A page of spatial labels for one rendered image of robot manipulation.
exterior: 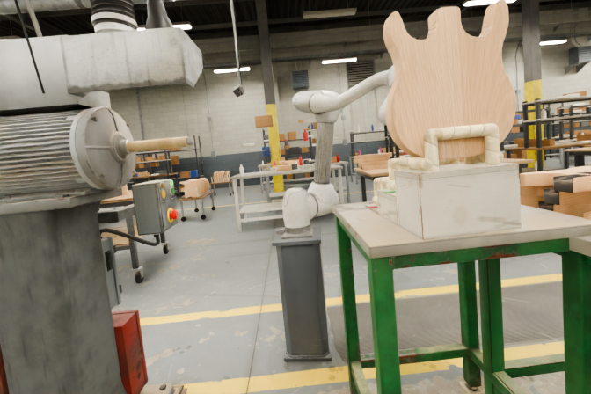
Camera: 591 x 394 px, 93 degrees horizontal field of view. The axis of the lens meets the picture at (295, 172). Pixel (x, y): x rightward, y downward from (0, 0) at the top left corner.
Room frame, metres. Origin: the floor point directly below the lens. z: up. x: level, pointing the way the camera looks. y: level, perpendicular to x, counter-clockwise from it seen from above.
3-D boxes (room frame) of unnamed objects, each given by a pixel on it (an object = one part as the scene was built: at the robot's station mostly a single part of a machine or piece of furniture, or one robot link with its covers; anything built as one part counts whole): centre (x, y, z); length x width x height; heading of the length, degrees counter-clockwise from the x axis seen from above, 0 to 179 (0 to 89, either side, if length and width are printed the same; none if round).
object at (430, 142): (0.73, -0.36, 1.15); 0.03 x 0.03 x 0.09
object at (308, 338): (1.64, 0.02, 0.35); 0.28 x 0.28 x 0.70; 84
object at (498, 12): (0.78, -0.57, 1.49); 0.07 x 0.04 x 0.10; 94
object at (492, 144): (0.74, -0.53, 1.15); 0.03 x 0.03 x 0.09
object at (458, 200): (0.78, -0.44, 1.02); 0.27 x 0.15 x 0.17; 95
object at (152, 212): (1.12, 0.65, 0.99); 0.24 x 0.21 x 0.26; 91
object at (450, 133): (0.73, -0.44, 1.20); 0.20 x 0.03 x 0.03; 94
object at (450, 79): (0.77, -0.44, 1.33); 0.35 x 0.04 x 0.40; 94
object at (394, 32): (0.77, -0.31, 1.48); 0.07 x 0.04 x 0.09; 94
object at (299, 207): (1.64, 0.01, 0.87); 0.18 x 0.16 x 0.22; 127
